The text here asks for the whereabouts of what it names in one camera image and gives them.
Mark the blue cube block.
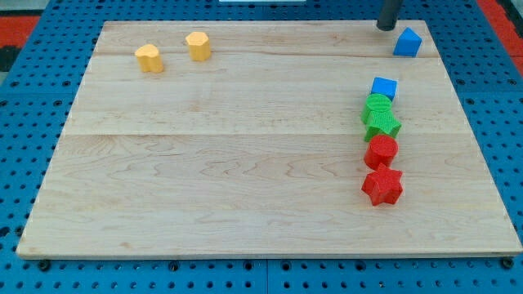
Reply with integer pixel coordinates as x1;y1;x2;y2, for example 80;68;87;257
370;77;398;101

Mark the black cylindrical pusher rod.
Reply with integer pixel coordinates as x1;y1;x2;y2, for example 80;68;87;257
376;0;403;31

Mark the yellow hexagon block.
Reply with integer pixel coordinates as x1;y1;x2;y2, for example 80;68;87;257
186;31;212;61

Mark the blue triangle block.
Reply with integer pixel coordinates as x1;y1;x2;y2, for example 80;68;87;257
393;27;422;57

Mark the yellow heart block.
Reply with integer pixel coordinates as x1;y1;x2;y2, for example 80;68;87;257
134;44;164;73

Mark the green cylinder block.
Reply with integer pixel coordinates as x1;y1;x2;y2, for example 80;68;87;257
360;93;392;124

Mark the red star block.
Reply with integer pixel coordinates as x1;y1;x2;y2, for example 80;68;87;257
361;163;403;206

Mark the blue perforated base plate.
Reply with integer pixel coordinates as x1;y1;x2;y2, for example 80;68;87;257
1;0;522;293

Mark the green star block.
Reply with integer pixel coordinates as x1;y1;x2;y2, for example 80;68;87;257
364;110;402;142

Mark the light wooden board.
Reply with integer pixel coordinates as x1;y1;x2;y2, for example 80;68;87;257
16;20;522;260

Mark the red cylinder block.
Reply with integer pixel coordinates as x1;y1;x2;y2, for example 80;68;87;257
364;135;399;170

